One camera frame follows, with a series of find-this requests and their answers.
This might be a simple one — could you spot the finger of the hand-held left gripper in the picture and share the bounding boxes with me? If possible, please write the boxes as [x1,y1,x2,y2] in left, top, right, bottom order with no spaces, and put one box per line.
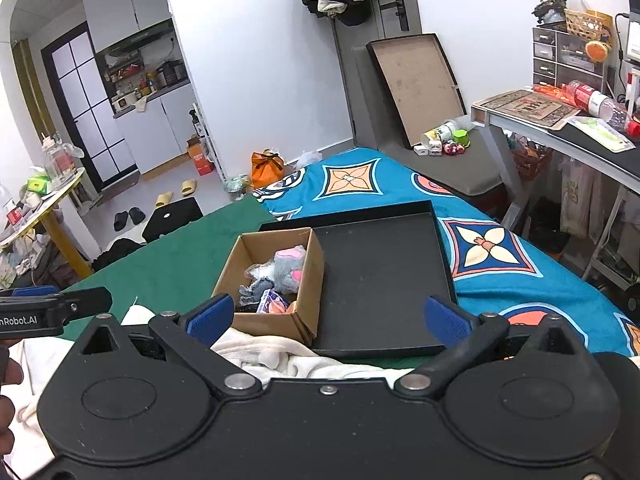
[0,285,114,322]

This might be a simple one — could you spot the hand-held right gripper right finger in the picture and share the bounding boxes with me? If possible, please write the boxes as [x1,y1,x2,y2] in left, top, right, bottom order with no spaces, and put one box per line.
[394,295,591,401]

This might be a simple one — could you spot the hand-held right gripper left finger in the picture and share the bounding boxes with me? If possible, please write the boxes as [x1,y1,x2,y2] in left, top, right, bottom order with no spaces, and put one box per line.
[74,293,263,401]

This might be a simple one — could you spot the grey denim fabric toy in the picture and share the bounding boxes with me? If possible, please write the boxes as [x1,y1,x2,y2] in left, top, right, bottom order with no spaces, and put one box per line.
[239,262,276,306]

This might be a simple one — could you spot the blue tissue pack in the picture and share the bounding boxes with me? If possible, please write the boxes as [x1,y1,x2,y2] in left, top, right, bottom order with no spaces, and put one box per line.
[256,289,291,315]

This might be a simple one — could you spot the black shallow tray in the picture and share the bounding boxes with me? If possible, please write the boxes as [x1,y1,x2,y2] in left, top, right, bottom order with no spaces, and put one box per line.
[258,200,459,360]

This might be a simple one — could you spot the grey plush mouse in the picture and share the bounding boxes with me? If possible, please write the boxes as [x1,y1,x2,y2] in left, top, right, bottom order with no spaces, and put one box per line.
[272,245,307,294]

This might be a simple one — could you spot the brown cardboard box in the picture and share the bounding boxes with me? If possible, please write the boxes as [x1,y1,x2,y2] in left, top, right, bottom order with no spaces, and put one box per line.
[211,227,326,347]

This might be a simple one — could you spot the person's left hand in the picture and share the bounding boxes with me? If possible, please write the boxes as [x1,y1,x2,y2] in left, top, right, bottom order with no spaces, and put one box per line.
[0,341,26,461]

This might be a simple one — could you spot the green blanket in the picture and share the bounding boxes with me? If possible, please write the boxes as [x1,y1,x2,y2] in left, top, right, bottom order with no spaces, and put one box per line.
[62,194,416,361]

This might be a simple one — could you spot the white fleece blanket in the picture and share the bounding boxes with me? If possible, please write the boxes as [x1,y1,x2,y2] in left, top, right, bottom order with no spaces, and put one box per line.
[5,305,417,480]

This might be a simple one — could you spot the yellow table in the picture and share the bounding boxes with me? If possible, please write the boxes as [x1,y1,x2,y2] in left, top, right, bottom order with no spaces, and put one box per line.
[0,167,94,279]

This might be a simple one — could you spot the black slippers pair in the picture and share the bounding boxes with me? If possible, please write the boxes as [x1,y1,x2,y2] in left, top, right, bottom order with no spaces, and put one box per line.
[113,207,147,233]

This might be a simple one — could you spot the black laptop bag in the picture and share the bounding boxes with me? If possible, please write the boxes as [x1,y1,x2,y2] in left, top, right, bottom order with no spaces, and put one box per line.
[142,197,205,244]

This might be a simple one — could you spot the clear glass jar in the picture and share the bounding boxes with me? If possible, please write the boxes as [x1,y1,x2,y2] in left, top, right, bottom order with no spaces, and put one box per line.
[42,132,76,179]

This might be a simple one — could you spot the grey folding mattress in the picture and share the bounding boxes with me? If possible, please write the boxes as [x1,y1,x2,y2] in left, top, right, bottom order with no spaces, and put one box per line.
[352,42,507,200]

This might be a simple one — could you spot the blue patterned blanket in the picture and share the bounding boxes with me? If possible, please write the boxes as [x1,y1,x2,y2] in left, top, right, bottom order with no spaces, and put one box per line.
[251,147,640,358]

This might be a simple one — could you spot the orange bag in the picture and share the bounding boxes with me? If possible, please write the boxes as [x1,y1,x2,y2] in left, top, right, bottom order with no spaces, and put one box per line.
[250,149,286,189]

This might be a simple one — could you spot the orange carton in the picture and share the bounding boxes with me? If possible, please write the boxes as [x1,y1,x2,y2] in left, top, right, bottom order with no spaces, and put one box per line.
[186,135,215,177]

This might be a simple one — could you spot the red basket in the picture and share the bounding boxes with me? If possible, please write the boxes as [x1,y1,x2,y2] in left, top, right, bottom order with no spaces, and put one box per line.
[510,142,554,181]

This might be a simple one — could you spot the black floor fan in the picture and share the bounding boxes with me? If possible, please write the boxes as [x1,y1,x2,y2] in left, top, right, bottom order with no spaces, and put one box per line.
[612,285,640,327]

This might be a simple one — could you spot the beige tote bag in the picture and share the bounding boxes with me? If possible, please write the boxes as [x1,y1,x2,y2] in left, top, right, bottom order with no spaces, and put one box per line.
[560,157,601,239]

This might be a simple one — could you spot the white plastic jar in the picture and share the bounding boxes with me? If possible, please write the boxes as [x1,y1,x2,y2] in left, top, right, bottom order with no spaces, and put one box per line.
[421,120,461,147]

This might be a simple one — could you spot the black framed sliding door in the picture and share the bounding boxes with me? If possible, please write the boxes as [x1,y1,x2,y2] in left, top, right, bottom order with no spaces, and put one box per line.
[40,22,141,189]

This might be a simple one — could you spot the white kitchen cabinets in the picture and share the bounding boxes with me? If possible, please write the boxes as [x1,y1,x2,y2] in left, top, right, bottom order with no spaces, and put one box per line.
[81,0,201,175]

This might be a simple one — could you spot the grey metal desk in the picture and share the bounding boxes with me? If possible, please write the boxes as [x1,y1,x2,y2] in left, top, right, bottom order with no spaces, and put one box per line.
[470,102,640,283]

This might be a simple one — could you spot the brown printed desk mat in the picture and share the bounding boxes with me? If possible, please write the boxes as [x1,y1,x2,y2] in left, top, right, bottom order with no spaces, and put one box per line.
[472,89,584,124]

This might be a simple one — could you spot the black box lid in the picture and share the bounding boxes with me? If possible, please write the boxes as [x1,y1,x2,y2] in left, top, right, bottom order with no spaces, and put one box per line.
[366,33,464,150]

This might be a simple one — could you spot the green clear packet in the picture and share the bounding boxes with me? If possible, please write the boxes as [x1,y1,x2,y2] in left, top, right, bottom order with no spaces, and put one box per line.
[567,116,639,154]

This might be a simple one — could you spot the red label plastic bottle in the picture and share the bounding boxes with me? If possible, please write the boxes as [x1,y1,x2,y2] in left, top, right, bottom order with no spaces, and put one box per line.
[567,80,631,129]

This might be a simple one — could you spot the grey drawer organizer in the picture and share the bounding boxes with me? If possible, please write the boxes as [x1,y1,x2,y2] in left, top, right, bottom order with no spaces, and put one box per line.
[532,26,609,89]

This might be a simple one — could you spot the wicker basket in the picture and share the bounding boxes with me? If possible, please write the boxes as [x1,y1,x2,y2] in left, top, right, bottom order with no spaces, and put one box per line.
[564,9,614,41]

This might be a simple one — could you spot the dark ornament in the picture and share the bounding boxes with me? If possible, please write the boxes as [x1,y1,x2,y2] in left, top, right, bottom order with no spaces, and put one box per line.
[532,0,569,26]

